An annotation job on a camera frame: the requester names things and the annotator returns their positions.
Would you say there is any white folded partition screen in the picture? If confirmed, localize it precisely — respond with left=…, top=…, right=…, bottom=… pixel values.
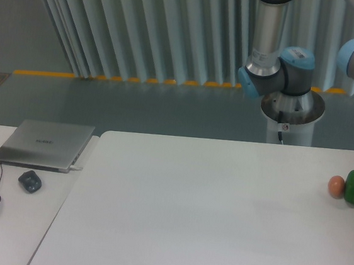
left=43, top=0, right=354, bottom=93

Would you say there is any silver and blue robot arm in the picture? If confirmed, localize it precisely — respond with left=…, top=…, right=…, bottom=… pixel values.
left=237, top=0, right=354, bottom=146

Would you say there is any brown egg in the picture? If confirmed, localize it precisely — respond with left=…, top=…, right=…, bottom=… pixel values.
left=328, top=175, right=345, bottom=199

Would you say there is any silver closed laptop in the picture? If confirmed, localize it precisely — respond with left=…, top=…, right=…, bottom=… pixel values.
left=0, top=120, right=94, bottom=173

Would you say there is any white laptop plug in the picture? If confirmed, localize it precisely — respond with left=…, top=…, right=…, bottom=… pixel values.
left=70, top=166, right=82, bottom=171

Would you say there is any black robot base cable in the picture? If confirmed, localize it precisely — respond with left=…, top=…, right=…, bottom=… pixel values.
left=274, top=110, right=288, bottom=146

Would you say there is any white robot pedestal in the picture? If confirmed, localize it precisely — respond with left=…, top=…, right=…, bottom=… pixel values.
left=261, top=90, right=326, bottom=147

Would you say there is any black earbuds case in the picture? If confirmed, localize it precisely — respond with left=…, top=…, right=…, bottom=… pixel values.
left=18, top=171, right=42, bottom=194

